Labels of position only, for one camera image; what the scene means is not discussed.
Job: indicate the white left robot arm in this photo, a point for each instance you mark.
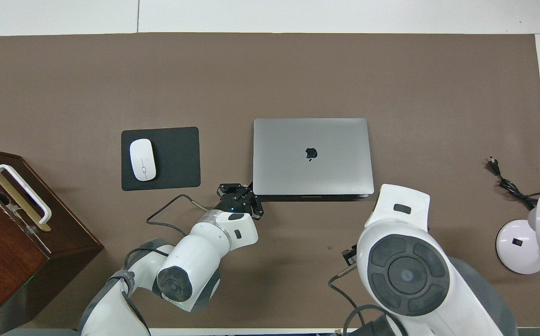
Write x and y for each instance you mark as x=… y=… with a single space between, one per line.
x=200 y=256

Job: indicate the silver grey laptop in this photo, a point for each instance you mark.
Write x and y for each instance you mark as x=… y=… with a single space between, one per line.
x=314 y=154

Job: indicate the white computer mouse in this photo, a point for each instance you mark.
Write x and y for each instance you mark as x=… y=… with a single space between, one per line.
x=142 y=159

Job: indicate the black mouse pad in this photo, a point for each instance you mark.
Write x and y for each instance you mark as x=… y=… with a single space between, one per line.
x=176 y=158

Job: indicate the brown table mat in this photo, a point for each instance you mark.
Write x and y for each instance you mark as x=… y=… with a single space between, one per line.
x=270 y=74

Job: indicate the white desk lamp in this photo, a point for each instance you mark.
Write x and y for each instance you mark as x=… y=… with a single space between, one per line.
x=512 y=254

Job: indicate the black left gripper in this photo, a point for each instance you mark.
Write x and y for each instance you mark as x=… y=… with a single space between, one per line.
x=235 y=203

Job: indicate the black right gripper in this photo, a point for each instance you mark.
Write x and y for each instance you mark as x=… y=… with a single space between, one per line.
x=350 y=255

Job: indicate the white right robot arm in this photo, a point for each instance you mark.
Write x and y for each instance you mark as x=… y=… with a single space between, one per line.
x=407 y=275

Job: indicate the dark brown wooden box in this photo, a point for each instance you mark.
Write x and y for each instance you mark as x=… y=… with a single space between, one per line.
x=9 y=252

